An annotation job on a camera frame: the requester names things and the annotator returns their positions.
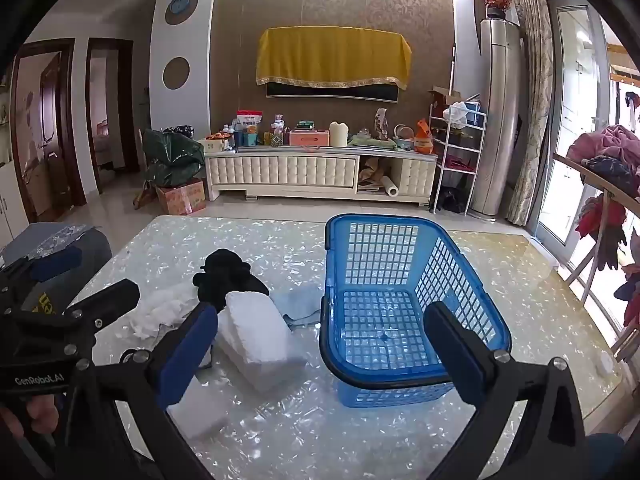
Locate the white fluffy towel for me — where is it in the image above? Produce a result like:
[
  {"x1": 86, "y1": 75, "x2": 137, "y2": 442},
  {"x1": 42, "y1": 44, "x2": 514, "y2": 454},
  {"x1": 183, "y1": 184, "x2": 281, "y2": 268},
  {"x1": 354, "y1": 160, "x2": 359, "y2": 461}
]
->
[{"x1": 115, "y1": 283, "x2": 198, "y2": 340}]

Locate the white knitted cloth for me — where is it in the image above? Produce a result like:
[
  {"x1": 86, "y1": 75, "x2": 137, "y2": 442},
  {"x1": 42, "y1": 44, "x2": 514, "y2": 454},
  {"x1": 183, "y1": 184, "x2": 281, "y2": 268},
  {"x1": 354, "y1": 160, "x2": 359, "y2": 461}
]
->
[{"x1": 216, "y1": 292, "x2": 307, "y2": 392}]

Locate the black plush cloth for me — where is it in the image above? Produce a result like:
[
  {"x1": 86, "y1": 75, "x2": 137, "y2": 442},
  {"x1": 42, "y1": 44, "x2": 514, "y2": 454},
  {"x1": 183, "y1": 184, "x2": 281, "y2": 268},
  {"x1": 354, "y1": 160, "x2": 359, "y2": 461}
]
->
[{"x1": 192, "y1": 248, "x2": 269, "y2": 312}]

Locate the light blue cloth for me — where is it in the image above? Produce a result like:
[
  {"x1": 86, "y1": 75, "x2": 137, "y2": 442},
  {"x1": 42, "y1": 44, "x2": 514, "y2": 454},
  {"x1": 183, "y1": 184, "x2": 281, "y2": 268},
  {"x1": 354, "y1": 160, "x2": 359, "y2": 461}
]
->
[{"x1": 270, "y1": 284, "x2": 323, "y2": 328}]

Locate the person's left hand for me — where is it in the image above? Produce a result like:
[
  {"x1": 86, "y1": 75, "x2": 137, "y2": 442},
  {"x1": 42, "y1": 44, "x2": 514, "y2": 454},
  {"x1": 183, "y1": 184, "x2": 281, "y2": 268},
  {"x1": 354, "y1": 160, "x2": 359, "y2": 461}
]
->
[{"x1": 1, "y1": 394, "x2": 58, "y2": 439}]

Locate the red printed cardboard box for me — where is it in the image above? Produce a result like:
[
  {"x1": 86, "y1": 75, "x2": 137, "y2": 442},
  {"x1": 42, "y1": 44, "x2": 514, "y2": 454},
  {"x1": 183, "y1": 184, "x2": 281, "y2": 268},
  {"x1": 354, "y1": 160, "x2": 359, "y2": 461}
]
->
[{"x1": 156, "y1": 179, "x2": 207, "y2": 216}]

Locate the blue plastic laundry basket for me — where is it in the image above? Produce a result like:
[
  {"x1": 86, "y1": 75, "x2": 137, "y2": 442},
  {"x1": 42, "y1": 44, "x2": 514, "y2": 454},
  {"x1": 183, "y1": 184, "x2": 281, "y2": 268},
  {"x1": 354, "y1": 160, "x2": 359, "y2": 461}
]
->
[{"x1": 319, "y1": 214, "x2": 512, "y2": 408}]

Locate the green plastic bag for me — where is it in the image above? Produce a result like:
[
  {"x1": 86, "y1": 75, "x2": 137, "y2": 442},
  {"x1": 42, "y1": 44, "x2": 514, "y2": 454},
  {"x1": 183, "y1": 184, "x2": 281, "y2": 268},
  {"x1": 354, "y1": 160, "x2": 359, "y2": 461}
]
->
[{"x1": 142, "y1": 129, "x2": 205, "y2": 188}]

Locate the white paper roll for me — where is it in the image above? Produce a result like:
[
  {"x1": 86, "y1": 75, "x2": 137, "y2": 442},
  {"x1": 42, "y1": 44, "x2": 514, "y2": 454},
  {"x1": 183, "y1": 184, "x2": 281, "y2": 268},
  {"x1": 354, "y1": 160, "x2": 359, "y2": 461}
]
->
[{"x1": 381, "y1": 176, "x2": 399, "y2": 197}]

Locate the cream tufted TV cabinet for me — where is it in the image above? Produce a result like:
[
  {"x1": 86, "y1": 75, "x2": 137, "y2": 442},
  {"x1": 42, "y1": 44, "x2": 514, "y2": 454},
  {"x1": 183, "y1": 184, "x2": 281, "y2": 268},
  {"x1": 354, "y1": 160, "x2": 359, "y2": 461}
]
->
[{"x1": 205, "y1": 146, "x2": 436, "y2": 206}]

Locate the orange bottle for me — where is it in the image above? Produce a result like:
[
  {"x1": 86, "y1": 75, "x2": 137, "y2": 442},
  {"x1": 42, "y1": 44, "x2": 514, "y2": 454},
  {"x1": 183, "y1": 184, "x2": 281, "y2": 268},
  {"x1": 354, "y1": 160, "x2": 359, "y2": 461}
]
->
[{"x1": 413, "y1": 118, "x2": 434, "y2": 155}]

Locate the white metal shelf rack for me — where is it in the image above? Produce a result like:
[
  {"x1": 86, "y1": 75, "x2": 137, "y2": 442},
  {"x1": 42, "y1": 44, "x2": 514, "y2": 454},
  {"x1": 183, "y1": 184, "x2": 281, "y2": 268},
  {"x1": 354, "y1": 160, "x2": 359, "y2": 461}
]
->
[{"x1": 428, "y1": 102, "x2": 487, "y2": 214}]

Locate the wooden clothes drying rack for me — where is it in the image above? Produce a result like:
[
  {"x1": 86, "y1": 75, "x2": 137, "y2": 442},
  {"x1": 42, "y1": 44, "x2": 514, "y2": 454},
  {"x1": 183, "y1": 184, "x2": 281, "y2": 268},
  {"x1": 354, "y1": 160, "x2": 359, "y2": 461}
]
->
[{"x1": 552, "y1": 153, "x2": 639, "y2": 362}]

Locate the cream candle-shaped lamp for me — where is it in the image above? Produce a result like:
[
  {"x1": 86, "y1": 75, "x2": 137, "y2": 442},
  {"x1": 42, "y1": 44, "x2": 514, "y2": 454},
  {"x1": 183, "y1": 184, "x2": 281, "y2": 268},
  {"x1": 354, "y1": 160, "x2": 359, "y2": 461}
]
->
[{"x1": 329, "y1": 122, "x2": 349, "y2": 148}]

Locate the pink storage box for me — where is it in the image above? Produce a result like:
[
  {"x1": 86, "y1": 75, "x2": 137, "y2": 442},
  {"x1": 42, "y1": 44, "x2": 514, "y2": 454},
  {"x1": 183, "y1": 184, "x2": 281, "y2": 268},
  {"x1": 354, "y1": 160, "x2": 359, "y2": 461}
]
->
[{"x1": 288, "y1": 130, "x2": 330, "y2": 148}]

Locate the pink clothes pile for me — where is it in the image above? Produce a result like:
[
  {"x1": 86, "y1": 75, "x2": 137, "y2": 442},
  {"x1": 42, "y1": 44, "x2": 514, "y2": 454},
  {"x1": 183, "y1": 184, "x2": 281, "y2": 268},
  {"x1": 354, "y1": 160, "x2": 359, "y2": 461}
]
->
[{"x1": 566, "y1": 125, "x2": 639, "y2": 166}]

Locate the patterned beige curtain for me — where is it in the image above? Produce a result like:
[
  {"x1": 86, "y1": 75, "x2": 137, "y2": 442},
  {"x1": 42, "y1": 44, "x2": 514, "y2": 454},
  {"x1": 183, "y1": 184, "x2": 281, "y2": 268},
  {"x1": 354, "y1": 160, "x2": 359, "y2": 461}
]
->
[{"x1": 506, "y1": 0, "x2": 554, "y2": 226}]

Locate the round brown wall decoration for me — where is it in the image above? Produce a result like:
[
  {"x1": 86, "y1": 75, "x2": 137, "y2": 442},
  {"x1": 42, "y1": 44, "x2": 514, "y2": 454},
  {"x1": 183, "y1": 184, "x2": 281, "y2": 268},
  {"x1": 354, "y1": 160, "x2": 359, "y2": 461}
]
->
[{"x1": 163, "y1": 56, "x2": 191, "y2": 90}]

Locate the round blue wall decoration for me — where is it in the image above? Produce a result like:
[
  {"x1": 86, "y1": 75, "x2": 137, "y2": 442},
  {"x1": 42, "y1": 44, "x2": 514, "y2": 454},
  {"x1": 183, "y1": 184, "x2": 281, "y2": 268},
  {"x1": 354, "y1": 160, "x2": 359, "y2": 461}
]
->
[{"x1": 165, "y1": 0, "x2": 198, "y2": 25}]

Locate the black wall television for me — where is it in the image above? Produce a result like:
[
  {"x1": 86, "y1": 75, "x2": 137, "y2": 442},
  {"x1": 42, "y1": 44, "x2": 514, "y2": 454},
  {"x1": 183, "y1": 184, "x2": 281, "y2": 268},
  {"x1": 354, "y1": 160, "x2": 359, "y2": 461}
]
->
[{"x1": 266, "y1": 82, "x2": 400, "y2": 103}]

